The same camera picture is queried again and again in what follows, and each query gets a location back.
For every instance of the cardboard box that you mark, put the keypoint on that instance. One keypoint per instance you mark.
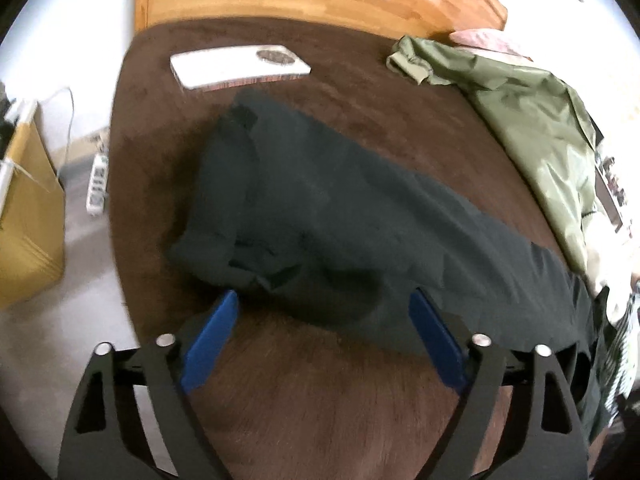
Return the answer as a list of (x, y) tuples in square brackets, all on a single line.
[(27, 220)]

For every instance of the white fleece garment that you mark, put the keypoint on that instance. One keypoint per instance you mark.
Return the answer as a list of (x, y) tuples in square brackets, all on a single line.
[(607, 255)]

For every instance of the black jacket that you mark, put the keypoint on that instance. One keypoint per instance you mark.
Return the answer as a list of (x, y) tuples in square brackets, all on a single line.
[(325, 200)]

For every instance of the olive green jacket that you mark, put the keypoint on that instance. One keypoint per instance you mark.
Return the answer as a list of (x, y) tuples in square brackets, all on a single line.
[(525, 110)]

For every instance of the pink cloth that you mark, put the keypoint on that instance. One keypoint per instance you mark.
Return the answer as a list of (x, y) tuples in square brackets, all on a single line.
[(487, 41)]

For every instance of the white power strip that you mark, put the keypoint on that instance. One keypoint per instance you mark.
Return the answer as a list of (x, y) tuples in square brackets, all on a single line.
[(97, 185)]

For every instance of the striped cloth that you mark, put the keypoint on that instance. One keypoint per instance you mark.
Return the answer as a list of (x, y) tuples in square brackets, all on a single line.
[(625, 340)]

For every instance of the white flat box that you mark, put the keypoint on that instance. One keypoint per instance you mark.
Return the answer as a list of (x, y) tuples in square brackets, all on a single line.
[(225, 67)]

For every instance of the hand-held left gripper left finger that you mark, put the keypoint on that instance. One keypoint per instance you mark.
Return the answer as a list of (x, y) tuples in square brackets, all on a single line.
[(212, 340)]

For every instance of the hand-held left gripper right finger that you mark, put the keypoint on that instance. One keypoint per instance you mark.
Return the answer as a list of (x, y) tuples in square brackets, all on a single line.
[(435, 340)]

